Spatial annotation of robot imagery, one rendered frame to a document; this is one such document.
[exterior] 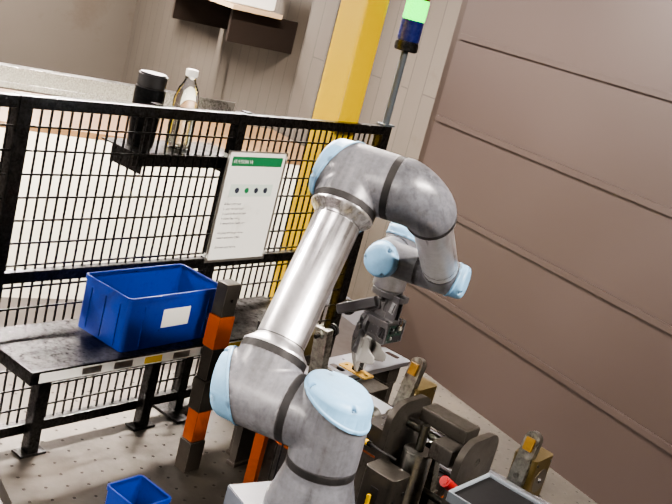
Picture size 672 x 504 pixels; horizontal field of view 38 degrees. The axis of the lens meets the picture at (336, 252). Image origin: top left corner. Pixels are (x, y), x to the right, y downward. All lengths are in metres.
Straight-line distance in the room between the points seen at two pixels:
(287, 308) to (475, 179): 3.59
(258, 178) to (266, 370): 1.13
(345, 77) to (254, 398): 1.47
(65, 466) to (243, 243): 0.75
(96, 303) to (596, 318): 2.76
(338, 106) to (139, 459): 1.13
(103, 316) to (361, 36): 1.12
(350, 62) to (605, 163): 1.98
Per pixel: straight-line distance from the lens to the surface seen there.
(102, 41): 9.44
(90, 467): 2.44
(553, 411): 4.71
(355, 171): 1.67
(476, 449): 1.86
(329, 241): 1.64
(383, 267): 2.03
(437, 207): 1.68
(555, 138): 4.77
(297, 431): 1.53
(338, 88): 2.85
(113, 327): 2.24
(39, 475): 2.38
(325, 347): 2.12
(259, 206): 2.65
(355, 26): 2.83
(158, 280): 2.45
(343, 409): 1.50
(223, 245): 2.61
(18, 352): 2.16
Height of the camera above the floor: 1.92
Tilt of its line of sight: 15 degrees down
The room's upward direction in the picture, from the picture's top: 15 degrees clockwise
